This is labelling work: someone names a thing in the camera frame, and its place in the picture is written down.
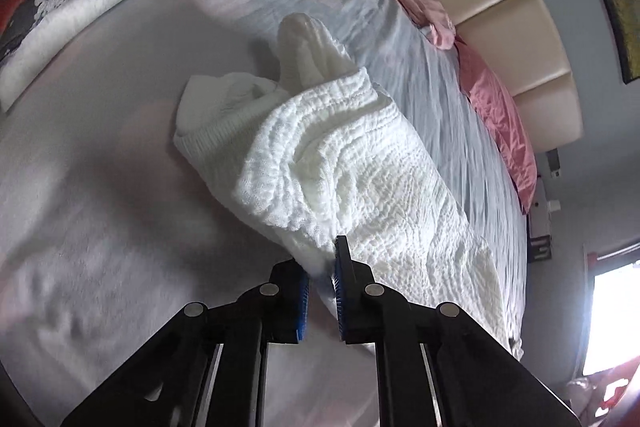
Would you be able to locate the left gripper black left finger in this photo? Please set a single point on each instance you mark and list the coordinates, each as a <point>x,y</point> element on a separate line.
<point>205,366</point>

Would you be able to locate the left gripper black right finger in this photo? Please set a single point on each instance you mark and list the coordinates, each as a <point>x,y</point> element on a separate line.
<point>436,366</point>

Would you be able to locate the white crinkled cotton garment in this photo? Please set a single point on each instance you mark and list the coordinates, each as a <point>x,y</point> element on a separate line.
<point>325,152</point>

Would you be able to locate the right black-white nightstand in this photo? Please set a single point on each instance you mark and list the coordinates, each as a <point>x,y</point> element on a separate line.
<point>539,235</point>

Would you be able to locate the grey pink-dotted duvet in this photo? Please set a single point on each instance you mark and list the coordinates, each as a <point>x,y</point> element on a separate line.
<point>106,231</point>

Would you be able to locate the window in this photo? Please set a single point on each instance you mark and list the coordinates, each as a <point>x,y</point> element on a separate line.
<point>613,326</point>

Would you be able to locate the dark pink pillow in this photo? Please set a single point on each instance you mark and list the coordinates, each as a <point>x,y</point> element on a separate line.
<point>497,109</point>

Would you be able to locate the beige padded headboard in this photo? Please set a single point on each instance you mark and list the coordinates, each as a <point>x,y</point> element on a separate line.
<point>519,41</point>

